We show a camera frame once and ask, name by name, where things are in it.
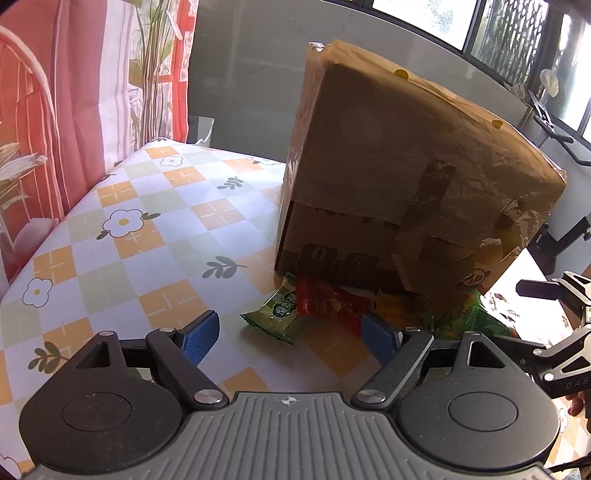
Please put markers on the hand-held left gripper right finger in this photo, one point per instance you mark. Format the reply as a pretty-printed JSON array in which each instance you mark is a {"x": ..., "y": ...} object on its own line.
[{"x": 376, "y": 339}]

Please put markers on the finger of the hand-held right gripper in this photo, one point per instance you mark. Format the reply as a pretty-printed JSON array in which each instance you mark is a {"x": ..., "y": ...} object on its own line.
[
  {"x": 521, "y": 346},
  {"x": 535, "y": 288}
]

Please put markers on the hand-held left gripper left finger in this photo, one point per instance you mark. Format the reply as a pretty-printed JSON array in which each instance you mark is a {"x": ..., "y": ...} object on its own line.
[{"x": 201, "y": 337}]

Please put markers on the small yellow snack packet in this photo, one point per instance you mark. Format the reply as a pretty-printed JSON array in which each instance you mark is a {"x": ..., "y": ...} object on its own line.
[{"x": 397, "y": 311}]

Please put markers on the green red-topped snack bag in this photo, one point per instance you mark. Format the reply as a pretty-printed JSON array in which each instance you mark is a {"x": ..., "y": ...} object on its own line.
[{"x": 466, "y": 318}]

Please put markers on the red snack packet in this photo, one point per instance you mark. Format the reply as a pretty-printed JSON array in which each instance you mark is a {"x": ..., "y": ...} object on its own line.
[{"x": 323, "y": 304}]

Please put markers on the small green snack packet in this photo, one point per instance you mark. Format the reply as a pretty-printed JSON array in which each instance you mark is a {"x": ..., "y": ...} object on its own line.
[{"x": 272, "y": 314}]

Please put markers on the person's right hand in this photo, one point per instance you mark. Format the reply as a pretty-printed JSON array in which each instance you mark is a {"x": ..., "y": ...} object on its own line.
[{"x": 576, "y": 405}]

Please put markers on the black exercise bike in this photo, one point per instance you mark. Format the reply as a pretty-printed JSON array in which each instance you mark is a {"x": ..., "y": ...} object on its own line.
[{"x": 549, "y": 244}]

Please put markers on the checkered floral tablecloth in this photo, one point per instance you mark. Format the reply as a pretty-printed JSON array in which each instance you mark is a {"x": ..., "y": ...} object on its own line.
[{"x": 138, "y": 277}]

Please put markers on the taped brown cardboard box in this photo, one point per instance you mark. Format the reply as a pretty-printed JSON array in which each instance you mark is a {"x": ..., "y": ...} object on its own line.
[{"x": 415, "y": 138}]

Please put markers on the beige rag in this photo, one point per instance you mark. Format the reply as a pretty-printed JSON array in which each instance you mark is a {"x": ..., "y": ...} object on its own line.
[{"x": 515, "y": 90}]

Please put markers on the white round object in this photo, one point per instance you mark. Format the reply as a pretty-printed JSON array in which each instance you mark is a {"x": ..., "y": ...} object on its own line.
[{"x": 549, "y": 83}]

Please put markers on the black framed window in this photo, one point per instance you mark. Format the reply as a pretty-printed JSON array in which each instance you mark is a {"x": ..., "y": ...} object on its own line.
[{"x": 508, "y": 37}]

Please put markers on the printed backdrop cloth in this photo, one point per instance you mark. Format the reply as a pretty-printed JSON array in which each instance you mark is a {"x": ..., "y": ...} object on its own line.
[{"x": 69, "y": 92}]

